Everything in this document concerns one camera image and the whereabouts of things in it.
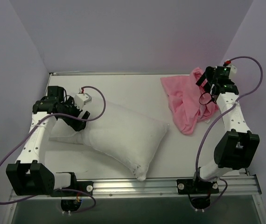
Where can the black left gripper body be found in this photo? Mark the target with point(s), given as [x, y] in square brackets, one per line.
[74, 115]

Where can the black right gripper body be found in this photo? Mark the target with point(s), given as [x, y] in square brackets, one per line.
[207, 78]

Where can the pink rose-print pillowcase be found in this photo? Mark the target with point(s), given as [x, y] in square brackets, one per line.
[187, 101]

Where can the white pillow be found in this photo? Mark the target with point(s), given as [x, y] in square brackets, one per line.
[129, 137]

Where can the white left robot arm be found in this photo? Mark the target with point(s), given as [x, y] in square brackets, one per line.
[29, 175]

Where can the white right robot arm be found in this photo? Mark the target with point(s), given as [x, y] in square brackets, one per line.
[251, 147]

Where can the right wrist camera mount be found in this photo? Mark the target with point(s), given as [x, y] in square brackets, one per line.
[225, 71]

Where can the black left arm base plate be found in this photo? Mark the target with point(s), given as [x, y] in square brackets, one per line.
[84, 186]

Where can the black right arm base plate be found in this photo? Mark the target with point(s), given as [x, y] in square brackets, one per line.
[195, 187]

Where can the front aluminium rail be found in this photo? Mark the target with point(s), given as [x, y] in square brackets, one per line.
[166, 187]

